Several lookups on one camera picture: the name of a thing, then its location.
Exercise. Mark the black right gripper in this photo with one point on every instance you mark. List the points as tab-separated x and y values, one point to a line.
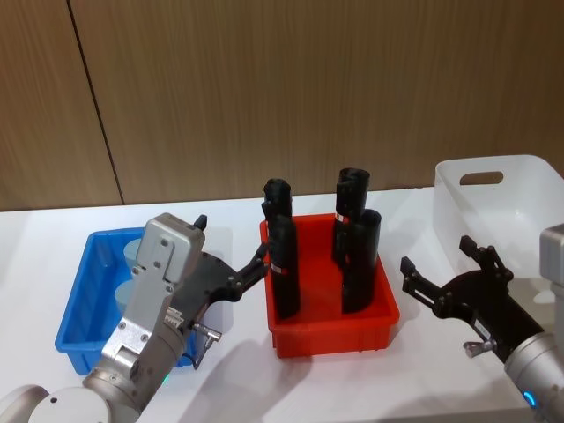
489	304

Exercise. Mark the blue plastic bin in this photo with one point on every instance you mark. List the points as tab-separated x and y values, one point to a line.
88	304

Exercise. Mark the pale blue bag roll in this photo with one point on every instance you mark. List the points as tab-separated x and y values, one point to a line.
132	255

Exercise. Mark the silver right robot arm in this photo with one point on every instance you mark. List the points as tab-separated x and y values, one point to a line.
535	365

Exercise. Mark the black bag roll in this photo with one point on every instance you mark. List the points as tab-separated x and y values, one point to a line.
361	269
284	291
348	194
278	196

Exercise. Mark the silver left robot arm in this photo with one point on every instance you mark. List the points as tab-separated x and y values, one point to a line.
145	317

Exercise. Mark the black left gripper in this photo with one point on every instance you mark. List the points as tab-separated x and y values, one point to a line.
207	282

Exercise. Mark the white plastic basket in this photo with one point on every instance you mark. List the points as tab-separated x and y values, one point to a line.
484	216

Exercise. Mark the red plastic bin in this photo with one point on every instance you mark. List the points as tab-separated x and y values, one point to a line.
317	326

